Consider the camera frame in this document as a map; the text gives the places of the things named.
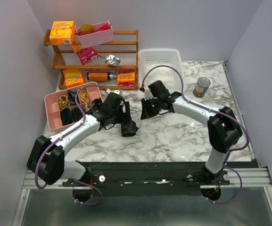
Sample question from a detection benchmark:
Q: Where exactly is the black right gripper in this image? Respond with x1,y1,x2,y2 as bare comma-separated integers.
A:
140,96,162,120

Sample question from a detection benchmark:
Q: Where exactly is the dark green nature-print tie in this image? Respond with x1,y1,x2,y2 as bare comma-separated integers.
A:
121,120,139,137

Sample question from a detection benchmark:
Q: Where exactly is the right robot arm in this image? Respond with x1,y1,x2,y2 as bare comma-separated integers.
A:
140,80,243,185

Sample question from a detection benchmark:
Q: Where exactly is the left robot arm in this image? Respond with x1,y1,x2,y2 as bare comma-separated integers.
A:
27,92,131,186

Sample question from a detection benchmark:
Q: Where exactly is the rolled dark gold-print tie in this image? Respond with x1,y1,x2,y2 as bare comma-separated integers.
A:
92,98,103,108

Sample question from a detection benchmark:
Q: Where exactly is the rolled colourful pop-art tie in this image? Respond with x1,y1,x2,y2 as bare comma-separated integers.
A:
83,102,93,113

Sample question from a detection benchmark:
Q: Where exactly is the rolled gold tie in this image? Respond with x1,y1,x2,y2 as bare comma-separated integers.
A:
78,88,91,103

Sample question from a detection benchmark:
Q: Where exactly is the orange Scrub Mommy box bottom right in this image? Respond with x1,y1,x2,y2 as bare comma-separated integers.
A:
117,69,135,87

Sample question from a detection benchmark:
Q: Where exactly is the orange cylindrical bottle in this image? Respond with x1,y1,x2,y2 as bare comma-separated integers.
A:
87,72,117,81

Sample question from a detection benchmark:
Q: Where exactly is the rolled black patterned tie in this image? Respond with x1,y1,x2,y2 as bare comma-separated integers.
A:
71,108,83,122

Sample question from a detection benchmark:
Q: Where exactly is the white plastic basket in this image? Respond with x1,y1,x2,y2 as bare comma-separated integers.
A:
138,48,186,93

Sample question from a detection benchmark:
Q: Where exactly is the metal tin can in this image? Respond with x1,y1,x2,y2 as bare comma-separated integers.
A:
193,77,211,98

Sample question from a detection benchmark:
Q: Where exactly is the wooden shelf rack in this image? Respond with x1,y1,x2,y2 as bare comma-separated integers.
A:
51,30,139,90

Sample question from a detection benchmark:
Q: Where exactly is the rolled dark blue tie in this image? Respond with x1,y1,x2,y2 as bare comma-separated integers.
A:
67,90,78,106

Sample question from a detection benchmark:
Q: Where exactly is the rolled blue striped tie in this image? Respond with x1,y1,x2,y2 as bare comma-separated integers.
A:
60,108,73,125

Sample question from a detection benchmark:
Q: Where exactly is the silver metal scoop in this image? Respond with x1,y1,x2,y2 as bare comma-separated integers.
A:
99,55,121,66

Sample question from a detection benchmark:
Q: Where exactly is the rolled yellow tie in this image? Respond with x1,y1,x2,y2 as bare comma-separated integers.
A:
58,95,69,110

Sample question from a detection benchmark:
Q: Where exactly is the pink divided organizer box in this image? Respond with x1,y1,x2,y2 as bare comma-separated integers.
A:
44,82,103,131

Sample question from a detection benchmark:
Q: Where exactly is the orange Scrub Daddy box bottom left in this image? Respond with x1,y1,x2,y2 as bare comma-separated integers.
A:
63,69,84,88

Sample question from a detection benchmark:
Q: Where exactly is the orange scrub daddy box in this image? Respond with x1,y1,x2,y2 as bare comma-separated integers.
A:
49,21,76,45
63,69,84,88

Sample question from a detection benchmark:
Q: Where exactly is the pink sponge box middle shelf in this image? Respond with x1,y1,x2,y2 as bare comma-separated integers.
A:
72,45,99,65

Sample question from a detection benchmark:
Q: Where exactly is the pink rectangular tray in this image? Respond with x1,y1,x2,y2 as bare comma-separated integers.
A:
76,21,114,48

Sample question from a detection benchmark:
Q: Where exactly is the red chili pepper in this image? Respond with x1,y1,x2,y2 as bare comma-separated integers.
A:
75,24,112,36

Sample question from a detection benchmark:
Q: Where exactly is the brown round sponge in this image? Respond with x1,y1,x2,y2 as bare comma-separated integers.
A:
80,24,94,34

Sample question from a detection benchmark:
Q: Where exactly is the orange Scrub Daddy box top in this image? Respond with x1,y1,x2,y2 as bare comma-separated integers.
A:
49,21,76,45

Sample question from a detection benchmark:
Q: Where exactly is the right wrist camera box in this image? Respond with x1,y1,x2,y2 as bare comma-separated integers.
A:
144,87,154,100

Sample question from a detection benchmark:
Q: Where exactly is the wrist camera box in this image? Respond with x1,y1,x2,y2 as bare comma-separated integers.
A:
144,87,154,100
113,90,122,95

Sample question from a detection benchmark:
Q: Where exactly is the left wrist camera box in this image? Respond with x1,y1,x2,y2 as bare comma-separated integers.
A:
113,90,122,95

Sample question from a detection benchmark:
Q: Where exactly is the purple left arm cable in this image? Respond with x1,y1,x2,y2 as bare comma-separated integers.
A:
34,85,112,207

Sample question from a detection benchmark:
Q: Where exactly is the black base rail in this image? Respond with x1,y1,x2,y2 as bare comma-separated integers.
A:
32,161,272,197

